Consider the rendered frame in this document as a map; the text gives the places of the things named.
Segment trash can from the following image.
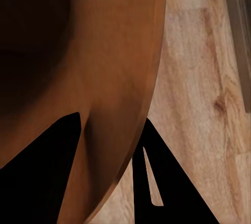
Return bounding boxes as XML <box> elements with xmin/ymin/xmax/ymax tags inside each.
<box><xmin>0</xmin><ymin>0</ymin><xmax>166</xmax><ymax>224</ymax></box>

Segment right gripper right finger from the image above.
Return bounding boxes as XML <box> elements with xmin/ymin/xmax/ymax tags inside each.
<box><xmin>132</xmin><ymin>118</ymin><xmax>219</xmax><ymax>224</ymax></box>

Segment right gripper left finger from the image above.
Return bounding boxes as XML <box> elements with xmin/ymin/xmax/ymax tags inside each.
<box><xmin>0</xmin><ymin>112</ymin><xmax>82</xmax><ymax>224</ymax></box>

